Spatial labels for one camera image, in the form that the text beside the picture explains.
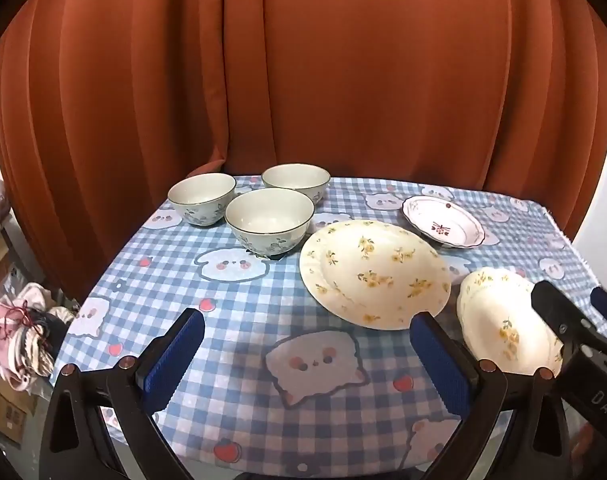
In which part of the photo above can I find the cardboard box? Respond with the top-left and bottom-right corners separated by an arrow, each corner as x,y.
0,375 -> 34,446

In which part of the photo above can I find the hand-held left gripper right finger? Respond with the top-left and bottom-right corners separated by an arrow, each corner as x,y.
409,311 -> 574,480

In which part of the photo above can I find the orange curtain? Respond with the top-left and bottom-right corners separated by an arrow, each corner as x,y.
0,0 -> 607,311

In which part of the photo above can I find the blue checked printed tablecloth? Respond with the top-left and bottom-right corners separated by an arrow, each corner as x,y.
50,175 -> 607,478

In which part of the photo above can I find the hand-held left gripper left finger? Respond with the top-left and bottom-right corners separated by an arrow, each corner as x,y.
38,308 -> 205,480

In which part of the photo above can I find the small yellow floral plate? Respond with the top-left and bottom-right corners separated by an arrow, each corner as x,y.
458,267 -> 567,375

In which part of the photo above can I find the red patterned white plate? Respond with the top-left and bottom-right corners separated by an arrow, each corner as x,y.
401,196 -> 485,249

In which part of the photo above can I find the large floral ceramic bowl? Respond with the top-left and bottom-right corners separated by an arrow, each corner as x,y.
224,188 -> 315,259

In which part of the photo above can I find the large yellow floral plate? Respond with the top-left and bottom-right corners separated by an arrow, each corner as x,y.
299,220 -> 452,331

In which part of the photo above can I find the pile of pink clothes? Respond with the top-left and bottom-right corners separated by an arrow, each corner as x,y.
0,282 -> 76,393

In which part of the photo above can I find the small floral ceramic bowl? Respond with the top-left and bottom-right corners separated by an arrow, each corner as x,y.
168,173 -> 237,227
262,163 -> 331,207

